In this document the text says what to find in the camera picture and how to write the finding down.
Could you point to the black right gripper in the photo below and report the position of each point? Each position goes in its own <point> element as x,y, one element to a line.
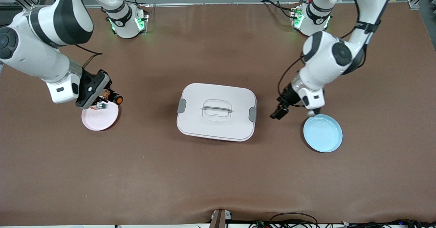
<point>102,102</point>

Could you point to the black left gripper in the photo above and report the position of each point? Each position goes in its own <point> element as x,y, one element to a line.
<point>289,96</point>

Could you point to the orange push button switch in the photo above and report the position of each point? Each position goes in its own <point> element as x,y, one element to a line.
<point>118,100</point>

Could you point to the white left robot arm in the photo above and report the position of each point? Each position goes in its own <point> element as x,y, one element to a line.
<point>323,67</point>

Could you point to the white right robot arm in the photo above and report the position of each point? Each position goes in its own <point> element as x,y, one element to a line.
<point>37,61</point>

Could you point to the grey box latch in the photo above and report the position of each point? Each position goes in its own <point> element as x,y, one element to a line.
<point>253,115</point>
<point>181,106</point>

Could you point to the pink round plate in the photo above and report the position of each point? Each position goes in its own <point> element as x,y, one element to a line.
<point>100,120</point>

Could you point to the light blue round plate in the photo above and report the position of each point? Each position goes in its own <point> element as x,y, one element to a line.
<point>323,136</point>

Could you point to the white lidded storage box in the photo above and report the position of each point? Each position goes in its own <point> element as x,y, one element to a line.
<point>218,125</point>

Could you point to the brown table mat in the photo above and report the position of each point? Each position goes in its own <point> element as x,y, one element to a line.
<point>218,173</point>

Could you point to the green push button switch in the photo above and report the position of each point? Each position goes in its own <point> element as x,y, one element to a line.
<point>102,105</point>

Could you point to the metal post with clamp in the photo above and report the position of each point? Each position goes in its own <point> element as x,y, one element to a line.
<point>218,219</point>

